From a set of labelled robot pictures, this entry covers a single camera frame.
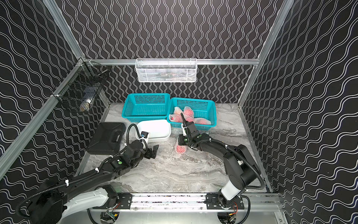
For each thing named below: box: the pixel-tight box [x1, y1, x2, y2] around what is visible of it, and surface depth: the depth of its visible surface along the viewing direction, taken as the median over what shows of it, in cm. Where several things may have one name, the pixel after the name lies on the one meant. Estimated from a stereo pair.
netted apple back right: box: [183, 106, 195, 119], surface depth 109 cm
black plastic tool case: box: [86, 122, 127, 155], surface depth 94 cm
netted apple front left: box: [168, 113, 184, 123], surface depth 100 cm
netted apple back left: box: [173, 106, 184, 115], surface depth 108 cm
